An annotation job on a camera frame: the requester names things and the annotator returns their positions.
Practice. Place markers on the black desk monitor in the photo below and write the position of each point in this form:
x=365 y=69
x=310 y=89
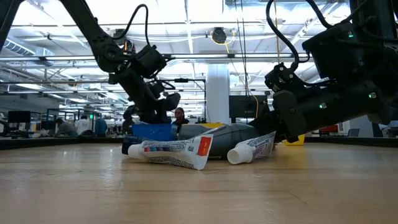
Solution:
x=18 y=116

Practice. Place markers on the person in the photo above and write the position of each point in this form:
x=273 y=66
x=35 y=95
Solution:
x=180 y=117
x=100 y=126
x=65 y=128
x=82 y=125

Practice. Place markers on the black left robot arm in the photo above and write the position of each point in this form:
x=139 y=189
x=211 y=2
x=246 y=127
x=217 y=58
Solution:
x=93 y=34

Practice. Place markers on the grey office chair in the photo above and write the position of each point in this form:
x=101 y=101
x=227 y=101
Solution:
x=353 y=132

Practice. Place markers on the white building pillar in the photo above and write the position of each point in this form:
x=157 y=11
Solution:
x=217 y=93

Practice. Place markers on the yellow plastic bin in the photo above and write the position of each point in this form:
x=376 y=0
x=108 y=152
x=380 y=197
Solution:
x=293 y=141
x=211 y=125

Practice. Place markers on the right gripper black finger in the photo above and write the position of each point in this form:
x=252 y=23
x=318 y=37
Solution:
x=265 y=119

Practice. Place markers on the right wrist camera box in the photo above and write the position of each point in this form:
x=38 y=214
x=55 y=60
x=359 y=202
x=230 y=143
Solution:
x=281 y=77

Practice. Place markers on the black metal table frame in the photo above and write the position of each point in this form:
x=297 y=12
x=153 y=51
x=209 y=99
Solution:
x=46 y=143

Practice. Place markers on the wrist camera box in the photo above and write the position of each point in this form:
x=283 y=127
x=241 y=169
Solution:
x=281 y=77
x=150 y=60

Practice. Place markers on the navy travel tube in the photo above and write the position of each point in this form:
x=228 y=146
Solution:
x=129 y=143

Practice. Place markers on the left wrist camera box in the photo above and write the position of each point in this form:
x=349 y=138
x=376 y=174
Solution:
x=150 y=60

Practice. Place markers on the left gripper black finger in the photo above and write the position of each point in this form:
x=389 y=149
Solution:
x=169 y=101
x=130 y=113

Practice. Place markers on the white toothpaste tube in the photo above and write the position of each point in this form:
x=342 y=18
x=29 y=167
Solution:
x=174 y=151
x=253 y=147

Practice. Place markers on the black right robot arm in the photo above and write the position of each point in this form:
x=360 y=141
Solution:
x=357 y=56

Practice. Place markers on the blue plastic bin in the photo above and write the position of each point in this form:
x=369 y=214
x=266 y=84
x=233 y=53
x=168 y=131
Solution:
x=154 y=132

